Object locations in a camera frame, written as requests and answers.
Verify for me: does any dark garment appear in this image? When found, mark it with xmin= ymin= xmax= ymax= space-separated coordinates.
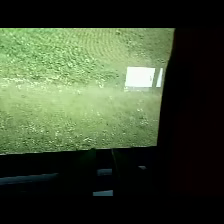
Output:
xmin=156 ymin=27 xmax=224 ymax=197

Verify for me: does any silver frame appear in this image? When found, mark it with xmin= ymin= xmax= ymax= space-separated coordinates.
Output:
xmin=0 ymin=165 xmax=148 ymax=197

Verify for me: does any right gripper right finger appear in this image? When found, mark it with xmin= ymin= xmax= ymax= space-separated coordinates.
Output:
xmin=111 ymin=148 xmax=149 ymax=197

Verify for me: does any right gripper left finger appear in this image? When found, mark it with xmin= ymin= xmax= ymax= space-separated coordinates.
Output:
xmin=59 ymin=148 xmax=98 ymax=197

